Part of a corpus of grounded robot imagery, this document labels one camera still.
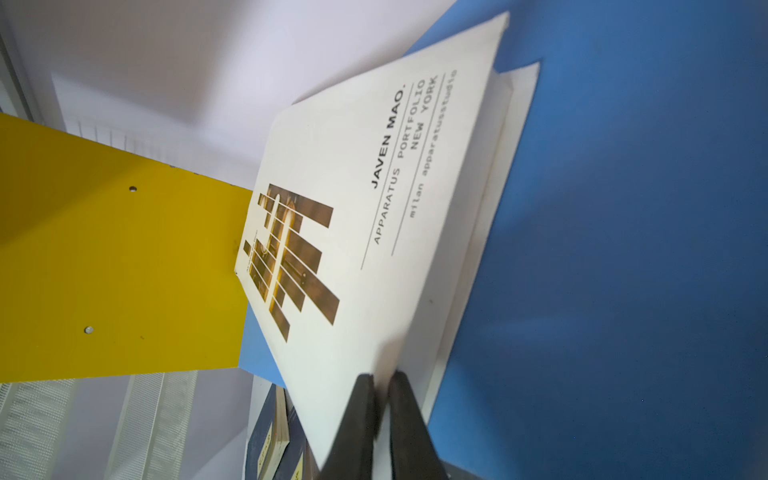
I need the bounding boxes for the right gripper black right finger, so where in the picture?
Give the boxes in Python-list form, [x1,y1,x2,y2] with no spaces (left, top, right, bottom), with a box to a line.
[388,371,449,480]

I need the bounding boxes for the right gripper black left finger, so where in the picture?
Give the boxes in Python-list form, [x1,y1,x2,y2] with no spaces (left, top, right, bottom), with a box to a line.
[319,374,380,480]

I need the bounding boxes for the white portfolio book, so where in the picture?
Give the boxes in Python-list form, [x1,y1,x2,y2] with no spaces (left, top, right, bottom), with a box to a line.
[235,12,540,464]

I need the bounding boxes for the navy book middle yellow label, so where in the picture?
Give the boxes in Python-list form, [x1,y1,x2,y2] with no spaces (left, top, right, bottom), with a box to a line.
[273,408,314,480]

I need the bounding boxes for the navy book yellow label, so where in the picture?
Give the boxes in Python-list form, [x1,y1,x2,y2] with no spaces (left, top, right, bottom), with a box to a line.
[243,385,290,480]
[273,408,314,480]

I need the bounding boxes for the navy book leftmost yellow label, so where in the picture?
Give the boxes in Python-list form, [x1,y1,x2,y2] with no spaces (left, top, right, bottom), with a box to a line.
[243,385,290,480]

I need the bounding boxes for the white mesh two-tier rack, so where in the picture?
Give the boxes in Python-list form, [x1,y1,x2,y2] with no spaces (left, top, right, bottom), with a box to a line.
[1,371,215,479]

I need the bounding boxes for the yellow bookshelf pink blue shelves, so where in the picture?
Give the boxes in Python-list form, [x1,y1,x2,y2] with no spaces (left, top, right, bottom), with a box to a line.
[2,1,767,479]

